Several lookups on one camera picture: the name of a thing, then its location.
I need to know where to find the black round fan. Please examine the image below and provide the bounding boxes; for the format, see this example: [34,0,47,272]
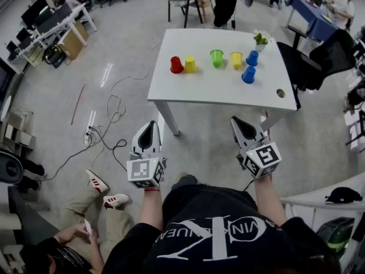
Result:
[0,150,25,186]

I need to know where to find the yellow paper cup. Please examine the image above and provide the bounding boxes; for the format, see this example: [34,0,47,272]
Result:
[184,55,198,74]
[229,51,244,69]

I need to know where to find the person's black printed shirt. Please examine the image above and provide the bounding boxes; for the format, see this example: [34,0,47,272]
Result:
[101,207,342,274]

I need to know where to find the cardboard box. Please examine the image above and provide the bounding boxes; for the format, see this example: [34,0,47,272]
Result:
[58,20,90,61]

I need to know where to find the white floor cable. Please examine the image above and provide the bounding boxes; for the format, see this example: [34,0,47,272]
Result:
[85,43,164,165]

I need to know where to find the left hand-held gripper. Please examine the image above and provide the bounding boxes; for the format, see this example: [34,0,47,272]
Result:
[126,120,168,190]

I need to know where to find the small potted plant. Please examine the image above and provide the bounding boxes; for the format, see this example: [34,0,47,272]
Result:
[253,30,271,53]

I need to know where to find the red paper cup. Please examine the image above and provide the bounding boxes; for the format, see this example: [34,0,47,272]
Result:
[170,56,185,74]

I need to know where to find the blue covered table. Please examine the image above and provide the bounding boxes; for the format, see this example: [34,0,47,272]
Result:
[286,0,340,43]

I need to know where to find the white round side table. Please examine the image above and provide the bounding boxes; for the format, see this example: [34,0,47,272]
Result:
[0,95,13,123]

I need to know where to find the black office chair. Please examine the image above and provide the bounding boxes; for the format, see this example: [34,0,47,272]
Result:
[275,29,358,111]

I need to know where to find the white low shelf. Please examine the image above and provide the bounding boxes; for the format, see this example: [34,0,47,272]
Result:
[0,104,37,154]

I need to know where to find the person's right forearm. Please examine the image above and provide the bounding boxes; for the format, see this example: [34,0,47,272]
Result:
[253,174,287,227]

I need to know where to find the red floor stick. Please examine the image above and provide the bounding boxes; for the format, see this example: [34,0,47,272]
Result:
[70,83,88,126]

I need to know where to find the black floor cable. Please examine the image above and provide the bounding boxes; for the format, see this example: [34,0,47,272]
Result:
[36,126,128,182]

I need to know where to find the white metal frame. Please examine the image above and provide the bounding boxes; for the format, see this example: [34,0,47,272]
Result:
[278,172,365,269]

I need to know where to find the person's left forearm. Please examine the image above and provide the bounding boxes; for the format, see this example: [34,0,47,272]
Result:
[138,188,164,234]

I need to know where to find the white power strip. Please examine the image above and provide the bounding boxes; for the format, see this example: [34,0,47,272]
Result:
[83,126,99,148]

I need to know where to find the person's black trousers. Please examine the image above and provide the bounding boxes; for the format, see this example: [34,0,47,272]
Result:
[161,174,259,228]

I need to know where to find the black green device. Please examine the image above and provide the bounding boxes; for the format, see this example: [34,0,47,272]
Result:
[316,216,356,254]

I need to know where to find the green paper cup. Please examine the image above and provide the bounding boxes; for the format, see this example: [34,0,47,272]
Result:
[210,49,224,68]

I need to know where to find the black cap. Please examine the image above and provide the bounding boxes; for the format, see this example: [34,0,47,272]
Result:
[325,186,364,205]

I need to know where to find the white office desk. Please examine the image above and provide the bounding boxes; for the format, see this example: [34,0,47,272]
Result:
[16,3,98,68]

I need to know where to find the black yellow vacuum cleaner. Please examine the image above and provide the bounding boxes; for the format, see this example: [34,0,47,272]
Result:
[42,44,67,69]

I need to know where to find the blue paper cup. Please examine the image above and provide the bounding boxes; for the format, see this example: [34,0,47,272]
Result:
[241,66,257,84]
[245,50,260,67]

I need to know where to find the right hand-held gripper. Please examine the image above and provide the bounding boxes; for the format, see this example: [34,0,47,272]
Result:
[231,116,283,180]

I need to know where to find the black monitor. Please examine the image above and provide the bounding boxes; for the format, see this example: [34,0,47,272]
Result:
[36,3,74,34]
[21,0,50,30]

